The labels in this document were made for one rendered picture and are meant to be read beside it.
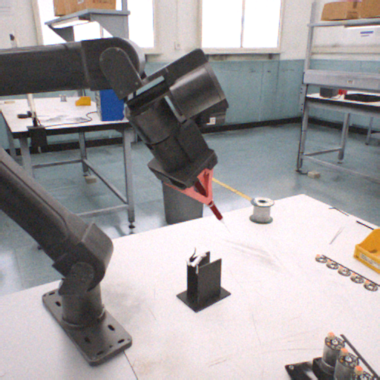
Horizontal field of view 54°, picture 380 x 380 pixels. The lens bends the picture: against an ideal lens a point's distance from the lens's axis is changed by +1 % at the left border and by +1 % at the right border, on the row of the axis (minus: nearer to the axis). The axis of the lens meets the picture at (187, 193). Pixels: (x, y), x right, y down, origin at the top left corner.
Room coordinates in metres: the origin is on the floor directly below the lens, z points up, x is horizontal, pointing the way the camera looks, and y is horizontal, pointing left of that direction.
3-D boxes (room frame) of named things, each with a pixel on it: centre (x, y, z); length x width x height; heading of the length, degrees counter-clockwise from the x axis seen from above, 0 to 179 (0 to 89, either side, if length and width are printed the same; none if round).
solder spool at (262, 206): (0.88, -0.19, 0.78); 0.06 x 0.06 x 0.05
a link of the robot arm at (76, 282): (0.50, 0.16, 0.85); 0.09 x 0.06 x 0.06; 0
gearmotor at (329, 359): (0.38, -0.19, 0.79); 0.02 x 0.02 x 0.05
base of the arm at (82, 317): (0.49, 0.17, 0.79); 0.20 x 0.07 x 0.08; 40
